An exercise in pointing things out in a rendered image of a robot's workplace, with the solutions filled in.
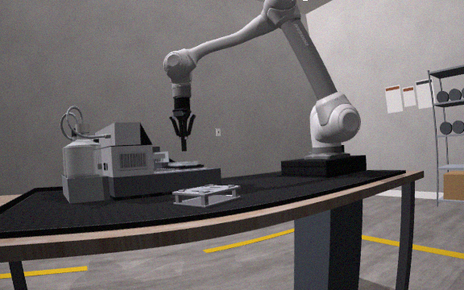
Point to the white plastic bottle with cap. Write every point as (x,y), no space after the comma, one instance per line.
(83,156)

